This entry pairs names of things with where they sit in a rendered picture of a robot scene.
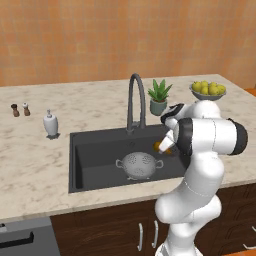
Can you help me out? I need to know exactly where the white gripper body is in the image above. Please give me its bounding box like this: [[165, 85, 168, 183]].
[[158, 129, 177, 155]]

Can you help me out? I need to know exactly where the yellow orange pear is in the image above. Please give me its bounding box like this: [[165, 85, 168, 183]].
[[152, 141, 173, 155]]

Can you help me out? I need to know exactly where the grey metal colander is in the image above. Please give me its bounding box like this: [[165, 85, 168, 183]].
[[115, 151, 165, 181]]

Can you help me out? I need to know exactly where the dark grey arched faucet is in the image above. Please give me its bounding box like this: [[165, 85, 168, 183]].
[[125, 73, 148, 135]]

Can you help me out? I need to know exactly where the dark grey sink basin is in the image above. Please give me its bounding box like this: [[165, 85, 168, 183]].
[[68, 123, 192, 194]]

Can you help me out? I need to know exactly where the green plant in grey pot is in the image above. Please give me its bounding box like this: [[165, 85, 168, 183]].
[[147, 78, 174, 117]]

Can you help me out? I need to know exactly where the grey fruit bowl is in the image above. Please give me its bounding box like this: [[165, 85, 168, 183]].
[[188, 83, 228, 102]]

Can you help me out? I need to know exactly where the dark wood cupboard door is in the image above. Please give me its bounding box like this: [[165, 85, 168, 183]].
[[146, 199, 171, 256], [49, 201, 150, 256]]

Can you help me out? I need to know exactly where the dark wood drawer front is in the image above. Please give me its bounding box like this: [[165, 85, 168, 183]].
[[213, 183, 256, 238], [194, 229, 256, 256]]

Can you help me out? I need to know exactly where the white soap dispenser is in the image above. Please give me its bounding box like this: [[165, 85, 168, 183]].
[[42, 108, 61, 141]]

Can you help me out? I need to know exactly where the white-topped salt shaker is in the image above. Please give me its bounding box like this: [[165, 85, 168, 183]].
[[21, 101, 32, 117]]

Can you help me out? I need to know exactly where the brown pepper shaker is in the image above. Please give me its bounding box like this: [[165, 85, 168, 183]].
[[10, 103, 21, 118]]

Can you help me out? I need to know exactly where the grey dishwasher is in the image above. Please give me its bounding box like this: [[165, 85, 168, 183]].
[[0, 216, 61, 256]]

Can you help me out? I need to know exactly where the silver cupboard handle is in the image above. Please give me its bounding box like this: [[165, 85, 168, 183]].
[[151, 219, 160, 250], [137, 222, 145, 253]]

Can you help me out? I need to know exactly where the black dishwasher handle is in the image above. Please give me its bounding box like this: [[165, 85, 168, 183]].
[[0, 231, 35, 250]]

